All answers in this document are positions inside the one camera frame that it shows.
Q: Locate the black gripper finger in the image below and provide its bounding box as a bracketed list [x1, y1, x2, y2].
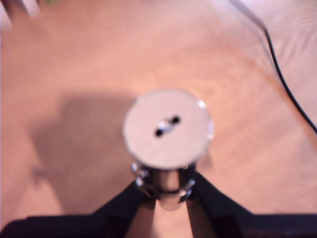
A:
[186, 172, 254, 238]
[93, 181, 156, 238]

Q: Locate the metallic laser pointer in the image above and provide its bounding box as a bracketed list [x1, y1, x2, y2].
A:
[121, 88, 216, 212]

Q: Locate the long black table cable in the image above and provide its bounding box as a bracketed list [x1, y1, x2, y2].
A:
[228, 0, 317, 135]

